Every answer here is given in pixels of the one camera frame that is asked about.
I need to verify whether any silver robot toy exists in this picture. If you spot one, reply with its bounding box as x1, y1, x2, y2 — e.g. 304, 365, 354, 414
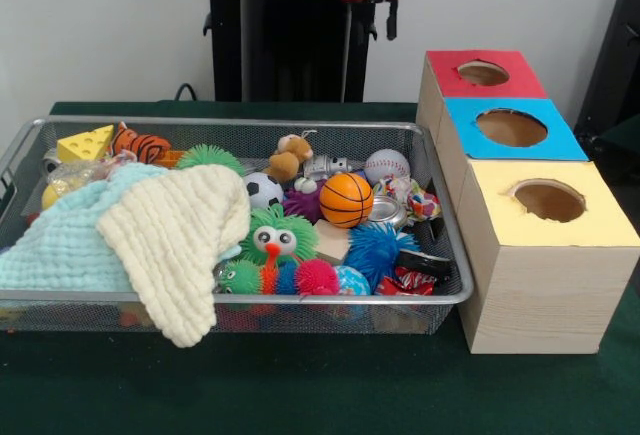
303, 153, 352, 181

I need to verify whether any yellow cheese wedge toy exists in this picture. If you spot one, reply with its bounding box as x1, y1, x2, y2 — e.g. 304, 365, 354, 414
57, 124, 116, 164

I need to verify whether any silver mesh bin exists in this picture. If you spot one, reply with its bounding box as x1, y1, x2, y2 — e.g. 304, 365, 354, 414
0, 114, 475, 336

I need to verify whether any orange basketball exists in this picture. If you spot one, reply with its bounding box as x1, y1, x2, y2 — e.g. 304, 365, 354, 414
318, 172, 375, 230

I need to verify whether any multicolour spiky caterpillar toy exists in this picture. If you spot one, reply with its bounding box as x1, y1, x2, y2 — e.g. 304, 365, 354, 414
217, 247, 340, 297

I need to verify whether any wooden box with three holes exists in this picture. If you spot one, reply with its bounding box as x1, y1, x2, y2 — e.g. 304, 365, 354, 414
415, 49, 640, 355

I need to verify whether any black upright panel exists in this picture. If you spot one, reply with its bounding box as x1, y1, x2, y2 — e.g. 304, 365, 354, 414
574, 0, 640, 156

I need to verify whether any green spiky monster with eyes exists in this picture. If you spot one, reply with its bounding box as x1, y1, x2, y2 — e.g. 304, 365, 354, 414
239, 203, 320, 266

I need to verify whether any light blue waffle cloth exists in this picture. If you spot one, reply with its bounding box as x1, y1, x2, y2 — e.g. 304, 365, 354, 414
0, 162, 241, 294

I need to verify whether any blue spiky ball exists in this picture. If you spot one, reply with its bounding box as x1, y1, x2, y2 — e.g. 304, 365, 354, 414
342, 222, 420, 292

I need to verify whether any dark green tablecloth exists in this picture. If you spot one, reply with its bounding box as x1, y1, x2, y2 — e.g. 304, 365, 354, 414
0, 99, 640, 435

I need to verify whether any brown plush animal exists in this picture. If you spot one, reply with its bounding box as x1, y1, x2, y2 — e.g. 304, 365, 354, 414
263, 132, 315, 184

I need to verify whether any small soccer ball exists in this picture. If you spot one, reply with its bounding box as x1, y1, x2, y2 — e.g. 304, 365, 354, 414
243, 170, 285, 210

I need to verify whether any white baseball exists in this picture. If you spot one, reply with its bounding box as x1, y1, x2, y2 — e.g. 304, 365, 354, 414
363, 148, 412, 186

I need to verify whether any cream waffle cloth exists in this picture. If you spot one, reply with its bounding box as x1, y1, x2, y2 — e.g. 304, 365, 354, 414
95, 163, 252, 349

